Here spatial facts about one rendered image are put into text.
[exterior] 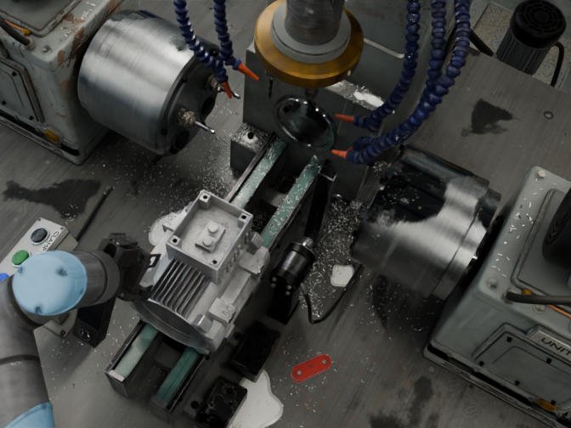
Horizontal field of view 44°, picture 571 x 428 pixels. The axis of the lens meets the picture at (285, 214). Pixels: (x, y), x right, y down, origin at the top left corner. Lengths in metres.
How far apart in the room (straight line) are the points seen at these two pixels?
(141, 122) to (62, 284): 0.57
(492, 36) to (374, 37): 1.23
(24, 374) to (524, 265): 0.79
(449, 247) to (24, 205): 0.93
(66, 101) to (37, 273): 0.67
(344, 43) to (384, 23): 0.23
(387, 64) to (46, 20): 0.65
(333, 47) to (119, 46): 0.45
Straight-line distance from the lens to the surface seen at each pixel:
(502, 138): 1.84
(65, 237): 1.30
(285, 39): 1.15
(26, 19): 1.46
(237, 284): 1.24
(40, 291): 0.89
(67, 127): 1.58
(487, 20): 2.64
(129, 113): 1.39
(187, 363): 1.35
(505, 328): 1.28
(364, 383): 1.48
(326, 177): 1.13
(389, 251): 1.27
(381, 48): 1.42
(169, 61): 1.37
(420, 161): 1.29
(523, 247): 1.27
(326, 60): 1.15
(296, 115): 1.46
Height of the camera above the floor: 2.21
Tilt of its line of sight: 62 degrees down
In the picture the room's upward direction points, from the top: 10 degrees clockwise
